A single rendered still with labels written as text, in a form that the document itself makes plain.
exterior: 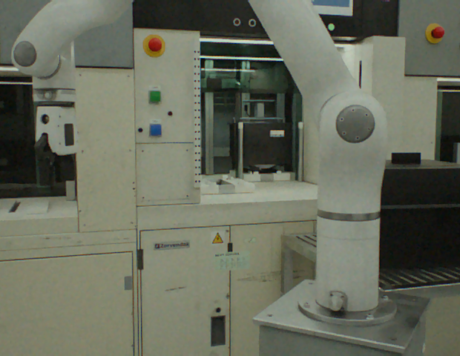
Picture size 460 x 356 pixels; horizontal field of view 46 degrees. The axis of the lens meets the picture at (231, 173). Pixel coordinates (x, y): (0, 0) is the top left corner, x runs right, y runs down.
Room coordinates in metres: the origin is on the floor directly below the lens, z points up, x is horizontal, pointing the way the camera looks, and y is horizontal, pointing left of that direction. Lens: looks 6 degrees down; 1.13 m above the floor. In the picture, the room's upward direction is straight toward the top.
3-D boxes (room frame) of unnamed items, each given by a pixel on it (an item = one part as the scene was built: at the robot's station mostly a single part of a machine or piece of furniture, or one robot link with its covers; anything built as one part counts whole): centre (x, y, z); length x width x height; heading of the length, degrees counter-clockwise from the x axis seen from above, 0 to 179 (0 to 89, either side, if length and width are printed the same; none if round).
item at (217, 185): (1.99, 0.05, 0.89); 0.22 x 0.21 x 0.04; 17
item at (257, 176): (2.37, -0.12, 0.89); 0.22 x 0.21 x 0.04; 17
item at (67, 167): (1.18, 0.36, 1.03); 0.03 x 0.03 x 0.07; 82
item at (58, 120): (1.12, 0.37, 1.12); 0.10 x 0.07 x 0.11; 172
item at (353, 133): (1.00, -0.22, 1.07); 0.19 x 0.12 x 0.24; 172
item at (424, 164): (1.46, -0.47, 0.98); 0.29 x 0.29 x 0.13; 9
